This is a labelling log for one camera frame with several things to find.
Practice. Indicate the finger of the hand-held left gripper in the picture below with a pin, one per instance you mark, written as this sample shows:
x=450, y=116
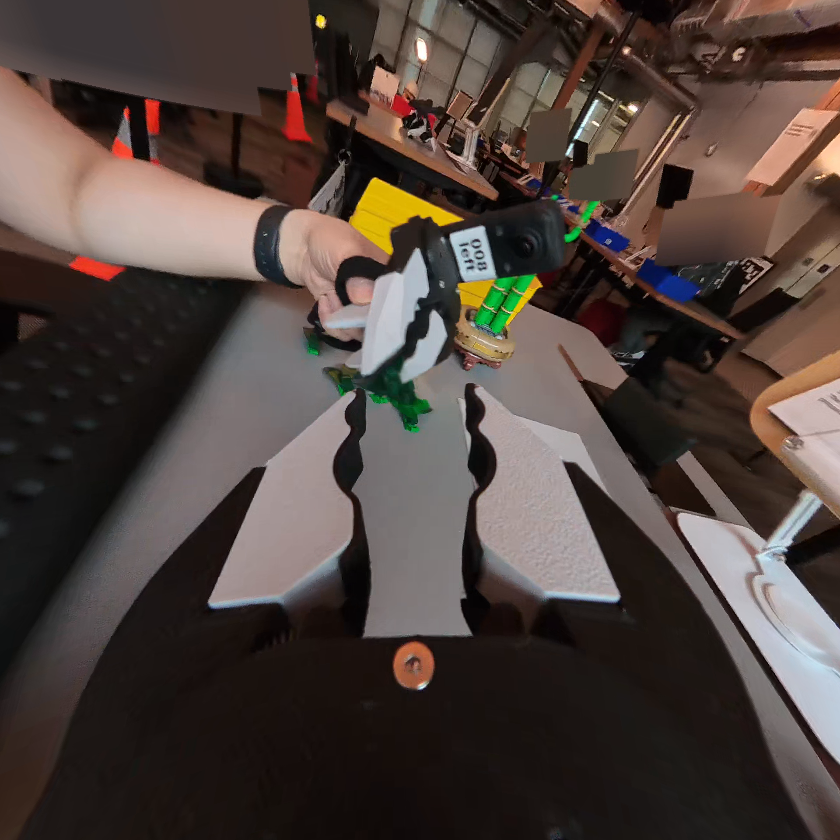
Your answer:
x=390, y=315
x=426, y=351

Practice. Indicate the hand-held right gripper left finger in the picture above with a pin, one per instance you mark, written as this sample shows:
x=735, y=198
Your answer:
x=289, y=525

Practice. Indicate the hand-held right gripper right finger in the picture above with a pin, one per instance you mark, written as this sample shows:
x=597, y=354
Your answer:
x=538, y=525

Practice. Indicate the green lego leaf assembly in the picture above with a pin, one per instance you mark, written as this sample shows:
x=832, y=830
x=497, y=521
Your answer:
x=403, y=400

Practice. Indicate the lego instruction booklet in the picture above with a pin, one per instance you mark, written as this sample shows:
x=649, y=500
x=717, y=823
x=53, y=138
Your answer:
x=561, y=443

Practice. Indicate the person's left forearm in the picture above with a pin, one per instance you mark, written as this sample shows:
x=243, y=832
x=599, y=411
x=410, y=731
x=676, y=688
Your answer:
x=131, y=210

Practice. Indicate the green lego bamboo model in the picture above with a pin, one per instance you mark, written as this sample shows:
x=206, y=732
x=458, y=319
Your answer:
x=485, y=341

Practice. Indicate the olive green lego leaf piece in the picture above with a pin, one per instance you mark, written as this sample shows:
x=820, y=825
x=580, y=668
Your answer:
x=341, y=379

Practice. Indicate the small green lego piece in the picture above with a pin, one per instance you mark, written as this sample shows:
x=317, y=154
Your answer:
x=312, y=342

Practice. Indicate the person's left hand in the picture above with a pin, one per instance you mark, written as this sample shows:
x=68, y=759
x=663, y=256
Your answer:
x=318, y=249

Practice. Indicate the blue storage bin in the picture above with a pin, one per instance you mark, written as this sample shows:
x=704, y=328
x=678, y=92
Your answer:
x=669, y=281
x=607, y=235

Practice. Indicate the yellow box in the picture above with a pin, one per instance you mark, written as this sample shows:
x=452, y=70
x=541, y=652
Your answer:
x=387, y=210

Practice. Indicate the red bag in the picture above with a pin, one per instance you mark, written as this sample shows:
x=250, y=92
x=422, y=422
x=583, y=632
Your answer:
x=600, y=320

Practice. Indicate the wooden desk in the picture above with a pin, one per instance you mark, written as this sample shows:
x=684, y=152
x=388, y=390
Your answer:
x=420, y=154

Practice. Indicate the white hanging tag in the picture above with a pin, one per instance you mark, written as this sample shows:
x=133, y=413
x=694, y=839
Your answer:
x=330, y=190

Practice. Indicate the black wrist band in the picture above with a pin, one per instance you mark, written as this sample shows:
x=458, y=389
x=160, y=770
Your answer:
x=269, y=243

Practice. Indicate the black white toy figure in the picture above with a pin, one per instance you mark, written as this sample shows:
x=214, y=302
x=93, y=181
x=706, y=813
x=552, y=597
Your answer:
x=418, y=121

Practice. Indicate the black speaker box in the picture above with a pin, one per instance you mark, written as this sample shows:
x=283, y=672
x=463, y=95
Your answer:
x=674, y=186

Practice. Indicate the long wooden workbench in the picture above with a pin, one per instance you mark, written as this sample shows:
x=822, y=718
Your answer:
x=695, y=308

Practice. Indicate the white table base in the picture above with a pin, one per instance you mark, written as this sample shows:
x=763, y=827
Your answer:
x=735, y=577

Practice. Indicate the black perforated seat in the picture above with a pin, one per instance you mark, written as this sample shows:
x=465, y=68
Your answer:
x=85, y=394

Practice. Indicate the round wooden side table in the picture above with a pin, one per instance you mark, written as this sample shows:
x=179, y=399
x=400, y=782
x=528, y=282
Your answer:
x=764, y=407

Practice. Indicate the white paper sheets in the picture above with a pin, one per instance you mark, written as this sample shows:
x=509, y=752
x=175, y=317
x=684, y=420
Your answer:
x=810, y=410

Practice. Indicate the orange white striped traffic cone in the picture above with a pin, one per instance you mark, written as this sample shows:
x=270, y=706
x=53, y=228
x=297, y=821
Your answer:
x=123, y=138

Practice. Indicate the white paper wall sign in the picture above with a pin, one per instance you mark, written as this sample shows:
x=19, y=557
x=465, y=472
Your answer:
x=797, y=148

